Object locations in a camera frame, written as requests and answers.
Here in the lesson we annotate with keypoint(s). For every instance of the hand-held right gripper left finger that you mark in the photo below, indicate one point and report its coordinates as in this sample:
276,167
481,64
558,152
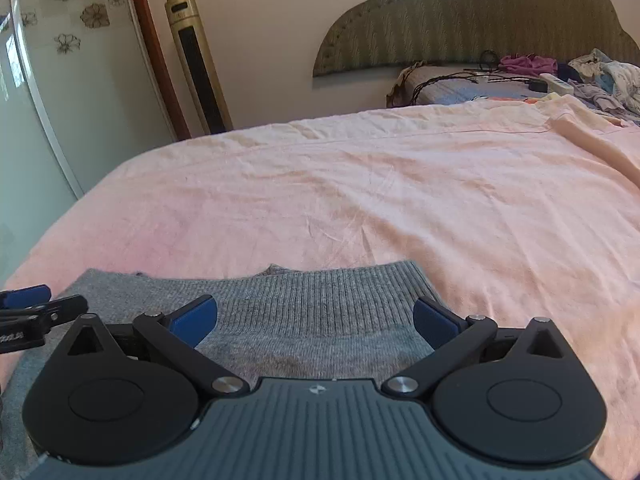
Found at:
192,317

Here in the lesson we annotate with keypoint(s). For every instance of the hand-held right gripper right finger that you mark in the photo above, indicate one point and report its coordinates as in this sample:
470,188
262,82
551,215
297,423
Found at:
435,322

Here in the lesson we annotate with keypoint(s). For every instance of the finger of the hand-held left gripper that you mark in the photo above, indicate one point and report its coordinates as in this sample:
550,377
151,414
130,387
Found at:
55,310
27,296

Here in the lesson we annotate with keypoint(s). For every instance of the grey sweater with navy sleeves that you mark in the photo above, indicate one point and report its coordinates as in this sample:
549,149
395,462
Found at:
310,305

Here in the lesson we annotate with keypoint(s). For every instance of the pile of light clothes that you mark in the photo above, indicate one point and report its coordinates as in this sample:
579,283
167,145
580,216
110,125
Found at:
615,80

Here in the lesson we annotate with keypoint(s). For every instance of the pink bed sheet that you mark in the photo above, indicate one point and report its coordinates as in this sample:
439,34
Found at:
350,185

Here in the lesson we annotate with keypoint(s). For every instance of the white sliding wardrobe door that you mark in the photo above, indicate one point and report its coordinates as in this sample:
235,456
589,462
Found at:
75,120

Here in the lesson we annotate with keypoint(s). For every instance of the blue patterned mattress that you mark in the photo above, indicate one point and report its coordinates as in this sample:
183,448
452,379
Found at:
460,91

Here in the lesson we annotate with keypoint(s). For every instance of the gold tower air conditioner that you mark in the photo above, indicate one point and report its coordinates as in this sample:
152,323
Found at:
197,60

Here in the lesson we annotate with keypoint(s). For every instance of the black power adapter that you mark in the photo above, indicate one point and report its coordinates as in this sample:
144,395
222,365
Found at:
538,86

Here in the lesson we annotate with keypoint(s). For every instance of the white power strip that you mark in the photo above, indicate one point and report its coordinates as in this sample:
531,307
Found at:
557,83

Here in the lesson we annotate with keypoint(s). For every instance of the purple cloth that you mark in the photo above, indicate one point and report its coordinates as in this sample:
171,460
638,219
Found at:
530,65

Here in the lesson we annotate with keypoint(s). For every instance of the brown flower decals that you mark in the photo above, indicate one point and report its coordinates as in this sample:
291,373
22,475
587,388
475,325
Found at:
95,15

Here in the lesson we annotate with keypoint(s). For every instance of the olive upholstered headboard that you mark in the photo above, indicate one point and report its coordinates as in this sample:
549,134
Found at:
475,10

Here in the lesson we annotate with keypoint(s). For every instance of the brown wooden door frame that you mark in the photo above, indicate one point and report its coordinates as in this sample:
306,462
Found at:
155,60

